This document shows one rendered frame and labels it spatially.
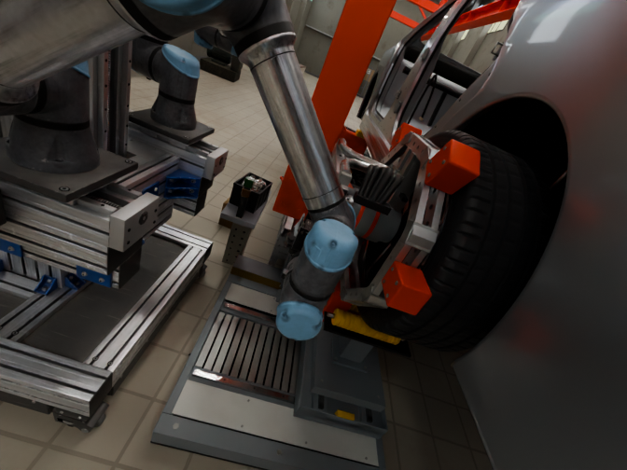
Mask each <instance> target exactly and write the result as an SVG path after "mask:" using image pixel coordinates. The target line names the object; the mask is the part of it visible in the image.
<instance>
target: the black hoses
mask: <svg viewBox="0 0 627 470"><path fill-rule="evenodd" d="M401 182H402V177H401V175H399V174H395V173H393V170H392V169H391V168H389V167H386V168H384V167H381V168H380V166H379V165H374V166H373V164H370V165H369V166H368V170H367V172H366V175H365V177H364V180H363V182H362V185H361V187H360V189H359V191H356V192H355V194H354V196H353V200H354V202H355V203H357V204H360V205H362V206H365V207H367V208H370V209H371V210H374V211H377V212H379V213H382V214H386V215H389V213H390V211H391V210H392V208H391V206H390V204H389V203H386V202H387V201H388V199H389V198H390V197H391V196H392V194H393V193H394V192H395V191H396V189H397V188H398V187H399V185H400V184H401ZM399 197H400V199H401V201H404V202H407V201H408V198H407V196H406V194H404V193H401V192H400V194H399Z"/></svg>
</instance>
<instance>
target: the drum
mask: <svg viewBox="0 0 627 470"><path fill-rule="evenodd" d="M356 191H359V189H358V188H356V187H355V188H350V187H348V193H349V194H350V195H352V196H354V194H355V192H356ZM353 208H354V210H355V229H354V233H355V235H356V236H359V237H361V238H363V239H366V240H369V241H372V242H390V241H391V240H392V239H393V238H394V237H395V235H396V234H397V231H398V229H399V226H400V223H401V218H402V212H397V211H394V208H392V210H391V211H390V213H389V215H386V214H382V213H379V212H377V211H374V210H371V209H370V208H367V207H365V206H362V205H360V204H357V203H355V202H354V205H353Z"/></svg>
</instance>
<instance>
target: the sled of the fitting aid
mask: <svg viewBox="0 0 627 470"><path fill-rule="evenodd" d="M313 350H314V337H313V338H311V339H307V340H302V341H301V348H300V364H299V373H298V380H297V389H296V397H295V406H294V415H293V416H294V417H298V418H302V419H304V420H308V421H312V422H318V423H322V424H325V425H328V426H332V427H336V428H339V429H342V430H346V431H349V432H353V433H357V434H360V435H366V436H370V437H373V438H377V439H380V438H381V437H382V436H383V435H384V434H385V433H386V432H387V431H388V427H387V420H386V415H385V408H384V409H383V410H382V411H381V412H379V411H376V410H372V409H369V408H363V407H360V406H357V405H353V404H350V403H346V402H343V401H340V400H337V399H333V398H330V397H326V396H323V395H320V394H314V393H311V377H312V364H313Z"/></svg>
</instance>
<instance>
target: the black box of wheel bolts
mask: <svg viewBox="0 0 627 470"><path fill-rule="evenodd" d="M246 176H250V177H253V178H255V179H256V180H255V183H254V185H253V187H252V192H251V195H250V197H249V199H248V201H247V204H246V207H245V210H246V211H247V212H250V213H252V214H253V213H254V212H255V211H256V210H257V209H258V208H259V207H260V206H261V205H262V204H263V203H264V202H265V201H266V200H267V198H268V196H269V193H270V190H271V187H272V182H271V181H268V180H266V179H264V178H262V177H260V176H258V175H255V174H253V173H248V174H246V175H245V176H243V177H241V178H240V179H238V180H237V181H235V182H234V183H233V188H232V191H231V194H230V201H229V203H231V204H233V205H235V206H238V207H239V203H240V200H241V197H242V196H241V192H242V189H243V187H244V179H245V178H246Z"/></svg>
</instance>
